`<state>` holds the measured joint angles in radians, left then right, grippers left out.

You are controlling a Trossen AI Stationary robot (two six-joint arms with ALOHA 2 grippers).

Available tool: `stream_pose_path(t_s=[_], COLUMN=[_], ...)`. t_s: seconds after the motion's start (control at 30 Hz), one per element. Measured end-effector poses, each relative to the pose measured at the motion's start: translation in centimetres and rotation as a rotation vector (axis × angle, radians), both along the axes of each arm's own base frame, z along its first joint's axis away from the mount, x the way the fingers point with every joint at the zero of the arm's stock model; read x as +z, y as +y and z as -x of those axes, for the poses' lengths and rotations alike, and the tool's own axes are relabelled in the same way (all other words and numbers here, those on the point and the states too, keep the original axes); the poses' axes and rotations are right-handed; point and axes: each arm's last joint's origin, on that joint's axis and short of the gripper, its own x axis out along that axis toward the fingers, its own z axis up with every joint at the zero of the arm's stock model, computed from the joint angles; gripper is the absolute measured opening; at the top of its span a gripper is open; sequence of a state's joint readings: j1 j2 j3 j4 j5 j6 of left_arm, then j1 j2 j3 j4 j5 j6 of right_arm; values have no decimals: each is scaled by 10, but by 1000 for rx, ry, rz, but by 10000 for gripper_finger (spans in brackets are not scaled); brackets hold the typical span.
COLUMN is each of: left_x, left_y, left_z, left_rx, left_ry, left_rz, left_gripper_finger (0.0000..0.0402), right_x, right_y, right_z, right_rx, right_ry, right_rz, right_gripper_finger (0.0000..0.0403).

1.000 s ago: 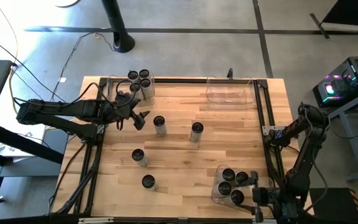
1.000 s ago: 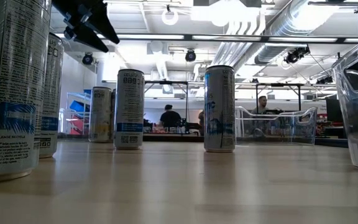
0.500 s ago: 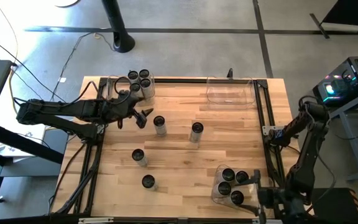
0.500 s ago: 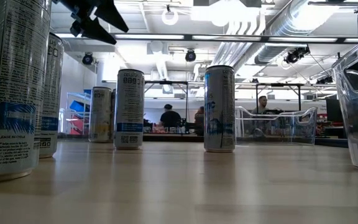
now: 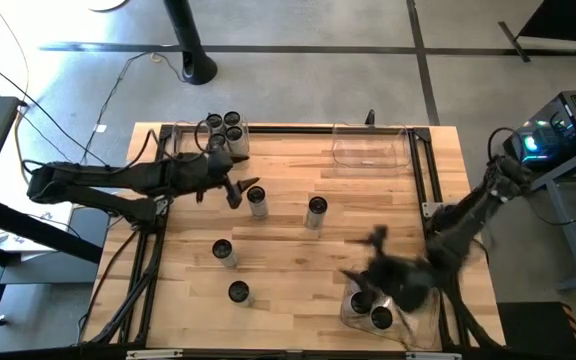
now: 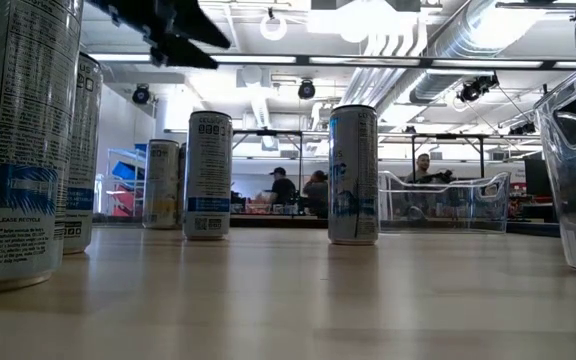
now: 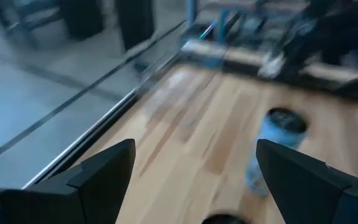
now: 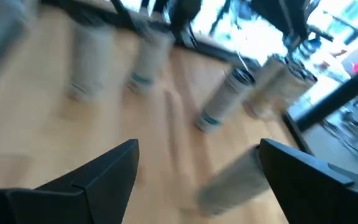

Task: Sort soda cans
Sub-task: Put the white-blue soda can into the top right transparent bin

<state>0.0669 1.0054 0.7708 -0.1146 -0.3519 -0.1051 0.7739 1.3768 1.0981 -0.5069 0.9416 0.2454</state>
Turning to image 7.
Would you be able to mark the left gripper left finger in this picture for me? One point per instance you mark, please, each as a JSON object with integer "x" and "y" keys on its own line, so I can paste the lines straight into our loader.
{"x": 57, "y": 205}

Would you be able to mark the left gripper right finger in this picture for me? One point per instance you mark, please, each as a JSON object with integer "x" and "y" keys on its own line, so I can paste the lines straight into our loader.
{"x": 315, "y": 202}

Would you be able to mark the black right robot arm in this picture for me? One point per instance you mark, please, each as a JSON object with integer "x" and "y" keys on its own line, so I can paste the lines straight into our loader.
{"x": 337, "y": 31}

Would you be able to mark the computer case with RGB lights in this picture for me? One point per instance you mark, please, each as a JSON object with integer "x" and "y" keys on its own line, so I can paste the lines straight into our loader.
{"x": 209, "y": 29}

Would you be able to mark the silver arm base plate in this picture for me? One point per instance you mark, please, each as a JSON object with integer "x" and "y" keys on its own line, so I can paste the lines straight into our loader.
{"x": 271, "y": 66}

